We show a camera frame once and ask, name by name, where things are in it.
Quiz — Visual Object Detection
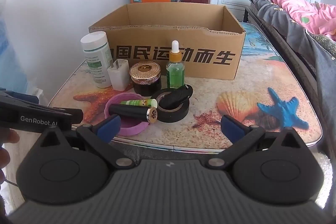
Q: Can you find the purple plastic lid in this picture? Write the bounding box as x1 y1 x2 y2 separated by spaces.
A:
104 93 149 136

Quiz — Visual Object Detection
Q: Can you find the black gold cylinder tube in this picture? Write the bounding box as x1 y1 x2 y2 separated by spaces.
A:
108 103 158 123

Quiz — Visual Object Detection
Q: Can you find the green lip balm tube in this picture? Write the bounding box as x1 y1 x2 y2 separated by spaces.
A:
120 99 158 108

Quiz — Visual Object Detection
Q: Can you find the white power adapter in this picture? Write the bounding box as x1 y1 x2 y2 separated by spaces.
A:
108 59 131 92

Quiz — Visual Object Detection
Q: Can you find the black electrical tape roll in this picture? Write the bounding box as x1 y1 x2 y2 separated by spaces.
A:
150 88 190 123

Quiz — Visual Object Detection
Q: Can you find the gold lid dark jar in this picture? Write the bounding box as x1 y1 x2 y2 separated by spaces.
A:
129 60 162 97

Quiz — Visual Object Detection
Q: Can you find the black car key fob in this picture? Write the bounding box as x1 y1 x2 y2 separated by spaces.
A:
158 84 193 110

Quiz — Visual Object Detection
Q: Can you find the white green pill bottle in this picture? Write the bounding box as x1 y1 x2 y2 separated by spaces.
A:
80 31 112 88

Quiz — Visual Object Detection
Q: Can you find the green dropper bottle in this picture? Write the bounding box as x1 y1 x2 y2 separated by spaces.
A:
166 40 185 89

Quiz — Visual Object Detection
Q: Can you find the person's left hand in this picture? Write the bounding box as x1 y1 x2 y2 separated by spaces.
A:
0 127 20 184

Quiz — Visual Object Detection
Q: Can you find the blue water jug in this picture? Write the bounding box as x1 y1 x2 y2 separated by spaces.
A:
0 0 28 93

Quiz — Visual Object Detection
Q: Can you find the large brown cardboard box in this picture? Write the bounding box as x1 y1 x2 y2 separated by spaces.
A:
89 2 245 80

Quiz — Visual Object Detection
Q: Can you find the grey blanket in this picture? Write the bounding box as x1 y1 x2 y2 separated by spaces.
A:
252 0 336 135

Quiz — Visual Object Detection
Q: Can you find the pink floral quilt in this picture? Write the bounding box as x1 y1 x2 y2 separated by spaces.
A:
271 0 336 40

